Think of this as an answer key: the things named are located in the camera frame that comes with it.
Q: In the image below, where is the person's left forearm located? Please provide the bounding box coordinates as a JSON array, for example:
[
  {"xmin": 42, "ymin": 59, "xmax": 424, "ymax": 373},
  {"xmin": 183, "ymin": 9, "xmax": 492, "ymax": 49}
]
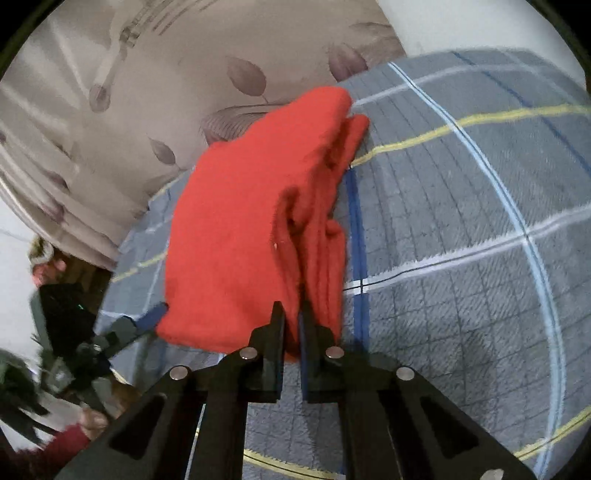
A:
[{"xmin": 11, "ymin": 407, "xmax": 114, "ymax": 469}]

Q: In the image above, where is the beige leaf print curtain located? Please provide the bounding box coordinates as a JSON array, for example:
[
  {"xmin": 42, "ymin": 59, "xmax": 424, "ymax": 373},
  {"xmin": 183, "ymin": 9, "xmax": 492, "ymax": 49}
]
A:
[{"xmin": 0, "ymin": 0, "xmax": 409, "ymax": 271}]

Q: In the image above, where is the colourful patterned cloth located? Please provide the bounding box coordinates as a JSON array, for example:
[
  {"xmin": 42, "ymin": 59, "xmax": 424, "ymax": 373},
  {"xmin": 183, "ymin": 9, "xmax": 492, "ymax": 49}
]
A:
[{"xmin": 28, "ymin": 236, "xmax": 68, "ymax": 289}]

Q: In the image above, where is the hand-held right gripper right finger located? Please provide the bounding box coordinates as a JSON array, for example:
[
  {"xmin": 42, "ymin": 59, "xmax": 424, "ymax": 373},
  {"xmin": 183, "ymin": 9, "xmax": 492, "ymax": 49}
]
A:
[{"xmin": 297, "ymin": 301, "xmax": 539, "ymax": 480}]

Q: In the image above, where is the red knit sweater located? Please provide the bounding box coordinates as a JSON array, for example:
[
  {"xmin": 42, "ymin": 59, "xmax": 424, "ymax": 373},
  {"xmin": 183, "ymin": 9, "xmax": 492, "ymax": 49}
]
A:
[{"xmin": 155, "ymin": 86, "xmax": 371, "ymax": 363}]

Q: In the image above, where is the dark green cloth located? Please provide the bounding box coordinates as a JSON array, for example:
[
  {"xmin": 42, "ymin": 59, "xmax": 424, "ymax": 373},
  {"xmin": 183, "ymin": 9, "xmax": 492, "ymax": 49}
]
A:
[{"xmin": 0, "ymin": 348, "xmax": 49, "ymax": 446}]

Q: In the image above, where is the person with headset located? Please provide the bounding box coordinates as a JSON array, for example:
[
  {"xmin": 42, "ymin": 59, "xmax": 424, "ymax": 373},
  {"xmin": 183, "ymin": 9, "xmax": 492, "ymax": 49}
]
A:
[{"xmin": 37, "ymin": 265, "xmax": 116, "ymax": 370}]

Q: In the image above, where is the grey plaid bed sheet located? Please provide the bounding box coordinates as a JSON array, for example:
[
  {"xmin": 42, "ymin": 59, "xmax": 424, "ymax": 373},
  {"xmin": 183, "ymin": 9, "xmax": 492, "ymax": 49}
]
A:
[{"xmin": 95, "ymin": 48, "xmax": 591, "ymax": 480}]

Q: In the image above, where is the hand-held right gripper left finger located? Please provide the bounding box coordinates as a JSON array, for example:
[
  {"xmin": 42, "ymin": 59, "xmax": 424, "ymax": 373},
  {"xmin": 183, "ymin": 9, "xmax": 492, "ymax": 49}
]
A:
[{"xmin": 58, "ymin": 301, "xmax": 287, "ymax": 480}]

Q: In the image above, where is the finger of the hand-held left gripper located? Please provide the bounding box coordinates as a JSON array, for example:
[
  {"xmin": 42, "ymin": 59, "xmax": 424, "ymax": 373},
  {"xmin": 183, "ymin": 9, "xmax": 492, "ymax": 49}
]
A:
[
  {"xmin": 131, "ymin": 302, "xmax": 169, "ymax": 334},
  {"xmin": 91, "ymin": 318, "xmax": 141, "ymax": 358}
]

